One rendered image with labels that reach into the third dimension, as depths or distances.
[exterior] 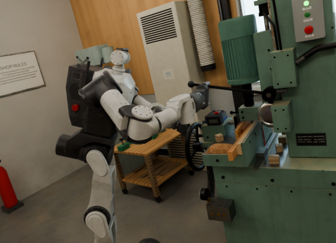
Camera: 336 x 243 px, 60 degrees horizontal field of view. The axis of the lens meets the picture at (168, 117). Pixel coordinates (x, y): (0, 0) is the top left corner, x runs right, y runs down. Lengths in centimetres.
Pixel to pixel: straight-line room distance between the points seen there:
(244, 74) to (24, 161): 316
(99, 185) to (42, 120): 261
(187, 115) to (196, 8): 189
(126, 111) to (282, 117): 66
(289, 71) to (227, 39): 33
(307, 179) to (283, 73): 46
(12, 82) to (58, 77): 61
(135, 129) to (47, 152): 317
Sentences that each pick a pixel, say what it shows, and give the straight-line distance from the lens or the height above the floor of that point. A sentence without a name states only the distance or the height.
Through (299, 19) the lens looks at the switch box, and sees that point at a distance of 126.
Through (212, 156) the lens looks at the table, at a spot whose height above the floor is 89.
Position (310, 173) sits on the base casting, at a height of 78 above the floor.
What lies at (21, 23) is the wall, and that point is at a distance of 416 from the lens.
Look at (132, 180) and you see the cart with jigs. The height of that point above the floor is 18.
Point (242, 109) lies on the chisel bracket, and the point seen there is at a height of 103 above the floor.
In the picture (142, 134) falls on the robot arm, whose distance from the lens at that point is 105.
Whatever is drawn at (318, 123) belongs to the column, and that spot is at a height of 96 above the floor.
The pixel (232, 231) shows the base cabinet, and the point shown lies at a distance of 166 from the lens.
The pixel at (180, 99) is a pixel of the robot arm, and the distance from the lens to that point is 117.
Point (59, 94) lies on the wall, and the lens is 423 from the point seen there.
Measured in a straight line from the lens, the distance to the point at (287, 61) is 126.
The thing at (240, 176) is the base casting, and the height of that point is 75.
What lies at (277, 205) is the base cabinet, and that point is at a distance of 149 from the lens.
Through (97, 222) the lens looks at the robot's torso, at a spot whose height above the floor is 62.
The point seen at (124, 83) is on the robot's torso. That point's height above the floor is 130.
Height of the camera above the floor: 142
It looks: 14 degrees down
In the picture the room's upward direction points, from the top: 13 degrees counter-clockwise
